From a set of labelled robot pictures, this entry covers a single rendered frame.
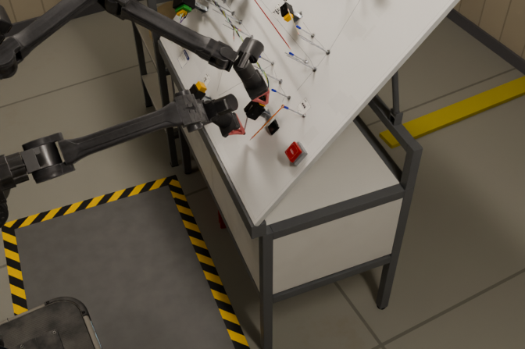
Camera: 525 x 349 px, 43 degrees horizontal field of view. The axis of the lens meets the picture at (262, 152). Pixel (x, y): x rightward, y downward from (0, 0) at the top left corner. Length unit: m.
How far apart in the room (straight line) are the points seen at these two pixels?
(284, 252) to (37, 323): 1.07
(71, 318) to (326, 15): 1.57
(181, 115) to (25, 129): 2.49
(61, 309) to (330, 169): 1.24
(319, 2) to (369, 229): 0.86
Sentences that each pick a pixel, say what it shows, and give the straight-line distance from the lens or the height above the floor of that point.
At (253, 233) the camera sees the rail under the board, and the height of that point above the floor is 0.83.
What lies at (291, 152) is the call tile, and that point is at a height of 1.10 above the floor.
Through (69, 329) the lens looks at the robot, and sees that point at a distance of 2.84.
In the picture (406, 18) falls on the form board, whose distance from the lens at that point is 2.06.
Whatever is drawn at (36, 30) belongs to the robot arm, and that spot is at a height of 1.49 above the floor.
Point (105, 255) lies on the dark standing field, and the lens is 3.32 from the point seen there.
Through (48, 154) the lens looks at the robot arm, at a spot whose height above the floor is 1.46.
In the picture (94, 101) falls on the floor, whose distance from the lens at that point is 4.17.
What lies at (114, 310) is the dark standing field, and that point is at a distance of 3.13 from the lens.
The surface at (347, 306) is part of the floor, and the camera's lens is 3.09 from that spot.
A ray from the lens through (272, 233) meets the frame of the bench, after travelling 2.29.
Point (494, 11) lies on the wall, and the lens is 4.61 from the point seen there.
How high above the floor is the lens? 2.58
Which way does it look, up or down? 44 degrees down
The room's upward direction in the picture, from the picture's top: 1 degrees counter-clockwise
